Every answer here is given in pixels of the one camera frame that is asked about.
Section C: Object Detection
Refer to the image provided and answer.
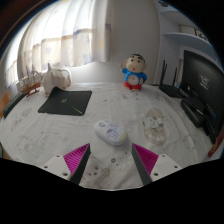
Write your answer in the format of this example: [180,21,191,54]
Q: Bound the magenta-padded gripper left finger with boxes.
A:
[42,143,92,185]

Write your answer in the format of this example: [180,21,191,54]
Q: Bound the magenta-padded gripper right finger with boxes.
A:
[131,143,183,185]

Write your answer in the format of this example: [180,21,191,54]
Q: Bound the white cartoon-print computer mouse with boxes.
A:
[93,119,129,146]

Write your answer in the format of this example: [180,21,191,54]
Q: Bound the black mouse pad green lines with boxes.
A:
[37,86,93,117]

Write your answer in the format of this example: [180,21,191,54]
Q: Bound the white printed tablecloth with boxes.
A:
[0,81,218,191]

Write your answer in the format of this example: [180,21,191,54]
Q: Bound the black box device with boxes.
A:
[180,96,206,128]

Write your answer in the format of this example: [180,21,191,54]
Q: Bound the red flat book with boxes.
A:
[208,128,224,158]

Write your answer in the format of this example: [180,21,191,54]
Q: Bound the black router with antennas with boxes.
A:
[158,59,188,99]

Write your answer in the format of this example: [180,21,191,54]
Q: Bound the large white conch shell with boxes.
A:
[42,63,73,96]

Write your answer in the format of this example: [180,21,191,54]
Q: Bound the wooden model sailing ship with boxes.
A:
[20,64,44,98]

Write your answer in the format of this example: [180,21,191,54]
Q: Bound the cartoon boy figurine blue shirt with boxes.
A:
[119,53,148,92]

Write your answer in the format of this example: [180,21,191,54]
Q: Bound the black computer monitor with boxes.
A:
[181,49,224,136]

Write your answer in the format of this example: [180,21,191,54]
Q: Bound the white star-print curtain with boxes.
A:
[6,0,113,88]

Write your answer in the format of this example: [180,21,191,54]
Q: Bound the white wall shelf unit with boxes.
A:
[156,0,218,84]

